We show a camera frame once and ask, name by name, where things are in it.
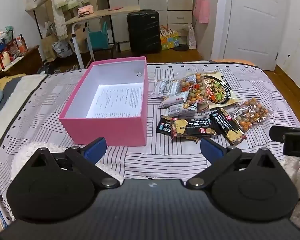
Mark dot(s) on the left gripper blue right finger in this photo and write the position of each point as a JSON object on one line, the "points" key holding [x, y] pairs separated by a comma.
{"points": [[220, 158]]}

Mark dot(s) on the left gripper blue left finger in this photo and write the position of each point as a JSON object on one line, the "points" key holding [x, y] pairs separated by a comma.
{"points": [[86, 158]]}

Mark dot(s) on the black cracker packet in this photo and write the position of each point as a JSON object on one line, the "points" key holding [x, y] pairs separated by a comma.
{"points": [[164, 125], [185, 128], [227, 126]]}

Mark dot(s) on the small coated peanut bag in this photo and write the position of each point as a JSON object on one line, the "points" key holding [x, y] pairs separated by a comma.
{"points": [[251, 113]]}

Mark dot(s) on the white snack bar packet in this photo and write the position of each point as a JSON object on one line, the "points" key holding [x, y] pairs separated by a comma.
{"points": [[181, 109]]}

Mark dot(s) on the beige noodle meal packet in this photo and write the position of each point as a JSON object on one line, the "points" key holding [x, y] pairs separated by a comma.
{"points": [[219, 93]]}

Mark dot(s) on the white wafer bar packet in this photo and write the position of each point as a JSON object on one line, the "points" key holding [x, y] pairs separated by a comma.
{"points": [[175, 99]]}

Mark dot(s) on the large coated peanut bag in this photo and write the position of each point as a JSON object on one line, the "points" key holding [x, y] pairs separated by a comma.
{"points": [[197, 95]]}

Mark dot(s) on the grey snack bar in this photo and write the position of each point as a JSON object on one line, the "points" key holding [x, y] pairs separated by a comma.
{"points": [[175, 87], [158, 90]]}

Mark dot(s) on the white bedroom door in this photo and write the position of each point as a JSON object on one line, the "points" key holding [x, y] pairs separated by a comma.
{"points": [[255, 31]]}

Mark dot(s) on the pink cardboard storage box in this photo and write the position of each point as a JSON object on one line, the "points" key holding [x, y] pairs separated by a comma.
{"points": [[109, 101]]}

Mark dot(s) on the striped patterned bed sheet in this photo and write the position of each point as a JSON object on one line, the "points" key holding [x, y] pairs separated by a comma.
{"points": [[31, 106]]}

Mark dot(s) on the dark wooden nightstand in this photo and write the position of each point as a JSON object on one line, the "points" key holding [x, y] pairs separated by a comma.
{"points": [[29, 64]]}

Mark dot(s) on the white paper bag floor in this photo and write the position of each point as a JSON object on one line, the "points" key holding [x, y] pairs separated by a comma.
{"points": [[191, 40]]}

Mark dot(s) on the teal tote bag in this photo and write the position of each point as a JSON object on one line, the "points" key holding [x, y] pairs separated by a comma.
{"points": [[99, 39]]}

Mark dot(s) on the colourful gift bag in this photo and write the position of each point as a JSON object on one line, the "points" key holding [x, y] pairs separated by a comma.
{"points": [[169, 38]]}

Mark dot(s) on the wooden top rolling desk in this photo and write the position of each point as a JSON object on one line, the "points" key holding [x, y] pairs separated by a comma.
{"points": [[85, 21]]}

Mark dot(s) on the black hard suitcase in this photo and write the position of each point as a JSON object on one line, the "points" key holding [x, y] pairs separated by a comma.
{"points": [[144, 32]]}

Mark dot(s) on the pink hanging bag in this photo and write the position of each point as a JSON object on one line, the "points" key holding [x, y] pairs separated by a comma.
{"points": [[201, 11]]}

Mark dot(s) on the pink pouch on desk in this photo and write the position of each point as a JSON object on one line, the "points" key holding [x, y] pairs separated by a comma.
{"points": [[85, 10]]}

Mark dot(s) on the white wardrobe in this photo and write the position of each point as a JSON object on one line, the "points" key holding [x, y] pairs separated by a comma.
{"points": [[150, 2]]}

